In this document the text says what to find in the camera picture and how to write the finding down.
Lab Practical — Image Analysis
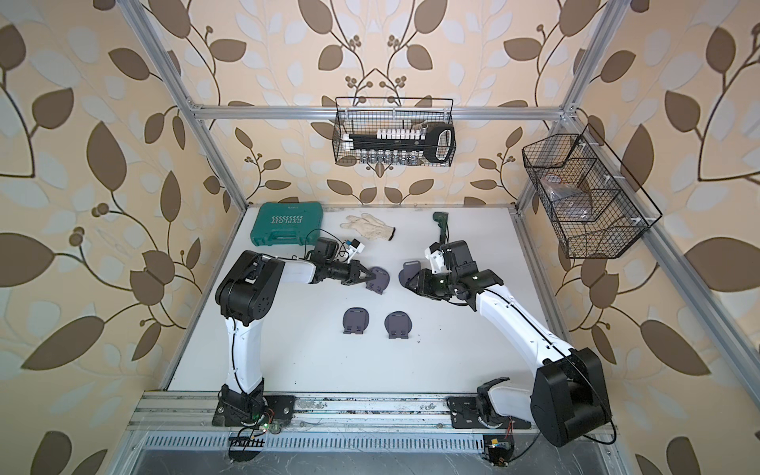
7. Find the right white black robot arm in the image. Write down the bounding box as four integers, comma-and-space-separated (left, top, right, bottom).
400, 241, 613, 447

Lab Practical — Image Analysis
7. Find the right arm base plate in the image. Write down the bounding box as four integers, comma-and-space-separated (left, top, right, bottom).
445, 396, 532, 431

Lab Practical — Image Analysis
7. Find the plastic bag in basket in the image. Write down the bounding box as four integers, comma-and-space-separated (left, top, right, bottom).
541, 175, 593, 222

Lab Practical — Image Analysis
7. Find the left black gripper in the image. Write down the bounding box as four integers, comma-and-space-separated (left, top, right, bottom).
323, 261, 375, 284

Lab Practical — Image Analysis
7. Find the aluminium mounting rail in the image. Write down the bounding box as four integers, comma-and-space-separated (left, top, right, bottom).
127, 391, 458, 433

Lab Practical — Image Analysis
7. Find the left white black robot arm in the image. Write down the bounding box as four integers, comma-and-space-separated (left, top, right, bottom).
215, 237, 375, 418

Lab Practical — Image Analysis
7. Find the right black wire basket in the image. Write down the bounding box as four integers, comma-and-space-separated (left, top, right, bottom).
522, 125, 663, 259

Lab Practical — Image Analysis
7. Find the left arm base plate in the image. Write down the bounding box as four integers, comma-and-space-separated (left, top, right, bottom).
212, 391, 296, 428

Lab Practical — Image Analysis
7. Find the back black wire basket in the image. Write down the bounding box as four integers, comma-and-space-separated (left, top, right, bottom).
332, 95, 456, 166

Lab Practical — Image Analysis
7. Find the black wire basket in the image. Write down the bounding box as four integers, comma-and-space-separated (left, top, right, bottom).
332, 95, 456, 166
522, 125, 663, 259

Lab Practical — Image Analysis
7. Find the socket bit set holder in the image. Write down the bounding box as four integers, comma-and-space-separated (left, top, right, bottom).
340, 123, 456, 164

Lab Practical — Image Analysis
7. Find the grey phone stand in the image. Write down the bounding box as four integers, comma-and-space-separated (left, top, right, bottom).
342, 307, 369, 334
399, 260, 422, 288
384, 311, 413, 340
365, 266, 390, 295

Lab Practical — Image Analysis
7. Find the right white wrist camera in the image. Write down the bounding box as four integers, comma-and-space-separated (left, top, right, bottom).
425, 243, 447, 274

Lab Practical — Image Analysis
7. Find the green plastic tool case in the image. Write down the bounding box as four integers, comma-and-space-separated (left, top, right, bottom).
251, 202, 324, 247

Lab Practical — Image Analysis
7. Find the green black handled tool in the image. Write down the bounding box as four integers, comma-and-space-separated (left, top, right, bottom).
433, 212, 449, 245

